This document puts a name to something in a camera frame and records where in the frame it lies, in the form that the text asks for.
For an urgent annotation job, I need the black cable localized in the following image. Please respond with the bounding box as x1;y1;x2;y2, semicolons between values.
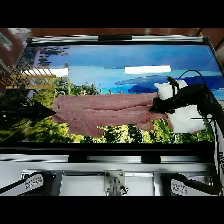
177;68;210;101

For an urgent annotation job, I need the silver frame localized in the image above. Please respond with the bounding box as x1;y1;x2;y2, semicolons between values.
0;34;224;197

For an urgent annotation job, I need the dusty pink shirt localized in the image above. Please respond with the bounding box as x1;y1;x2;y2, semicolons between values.
51;92;172;138

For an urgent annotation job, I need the white garment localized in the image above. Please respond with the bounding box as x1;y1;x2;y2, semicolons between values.
154;79;207;135

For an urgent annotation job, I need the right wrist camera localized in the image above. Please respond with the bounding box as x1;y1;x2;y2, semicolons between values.
167;76;180;100

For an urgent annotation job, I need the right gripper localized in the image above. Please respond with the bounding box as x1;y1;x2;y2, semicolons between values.
149;94;183;113

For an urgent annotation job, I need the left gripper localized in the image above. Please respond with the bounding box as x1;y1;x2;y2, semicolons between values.
32;101;57;123

